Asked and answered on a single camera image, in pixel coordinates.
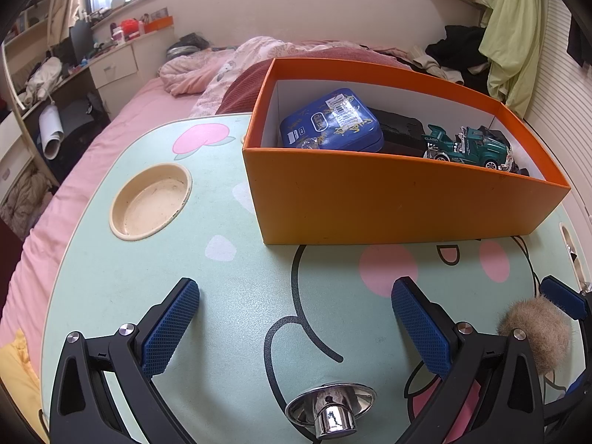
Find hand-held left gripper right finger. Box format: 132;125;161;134
391;276;546;444

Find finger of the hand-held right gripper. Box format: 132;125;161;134
543;370;592;428
539;275;592;322

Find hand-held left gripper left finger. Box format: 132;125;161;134
48;277;201;444

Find brown fur pompom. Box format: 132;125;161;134
497;297;574;375

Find chrome sink plug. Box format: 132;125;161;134
284;383;377;440

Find orange cardboard box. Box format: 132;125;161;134
243;58;572;246

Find green toy truck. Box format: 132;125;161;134
422;122;514;174

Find blue tin box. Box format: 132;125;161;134
279;88;384;152

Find mint green cartoon desktop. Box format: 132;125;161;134
39;113;592;444

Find yellow cloth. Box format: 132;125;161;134
0;328;49;444

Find beige crumpled bedding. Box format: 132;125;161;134
0;166;58;229

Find rolled white paper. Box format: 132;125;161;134
38;104;64;160

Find dark red pillow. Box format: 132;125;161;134
221;46;412;116

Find dark hanging cloth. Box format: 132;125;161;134
566;14;592;68

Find beige garment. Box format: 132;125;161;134
407;46;465;86

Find white drawer cabinet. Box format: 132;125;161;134
89;37;139;88

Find pink floral quilt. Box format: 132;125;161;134
158;34;334;118

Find light green hanging cloth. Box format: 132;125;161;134
478;0;542;118

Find black clothes pile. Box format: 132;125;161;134
424;24;491;88

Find grey folded garment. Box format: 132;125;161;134
165;32;211;61

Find white cloth bundle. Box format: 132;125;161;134
23;55;63;98

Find black computer monitor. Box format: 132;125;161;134
68;21;95;63

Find orange storage bin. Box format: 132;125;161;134
142;15;175;34

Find white bookshelf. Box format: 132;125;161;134
0;0;51;116

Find beige curtain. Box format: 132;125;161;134
46;0;93;44

